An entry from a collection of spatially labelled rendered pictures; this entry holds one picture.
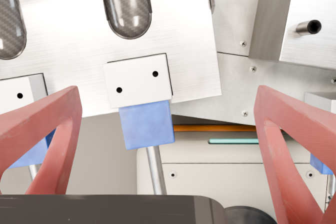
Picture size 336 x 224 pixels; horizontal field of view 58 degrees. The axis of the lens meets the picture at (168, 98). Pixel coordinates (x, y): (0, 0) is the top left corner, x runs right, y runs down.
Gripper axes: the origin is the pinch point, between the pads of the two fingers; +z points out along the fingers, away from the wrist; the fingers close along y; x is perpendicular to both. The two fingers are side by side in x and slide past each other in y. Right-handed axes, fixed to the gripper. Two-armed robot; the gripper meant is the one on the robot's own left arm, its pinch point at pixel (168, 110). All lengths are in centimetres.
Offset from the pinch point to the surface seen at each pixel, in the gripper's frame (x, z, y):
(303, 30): 0.9, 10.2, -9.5
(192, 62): 5.2, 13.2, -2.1
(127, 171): 84, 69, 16
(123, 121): 8.9, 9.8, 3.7
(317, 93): 9.8, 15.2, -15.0
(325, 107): 9.3, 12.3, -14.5
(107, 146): 75, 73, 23
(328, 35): 1.7, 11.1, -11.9
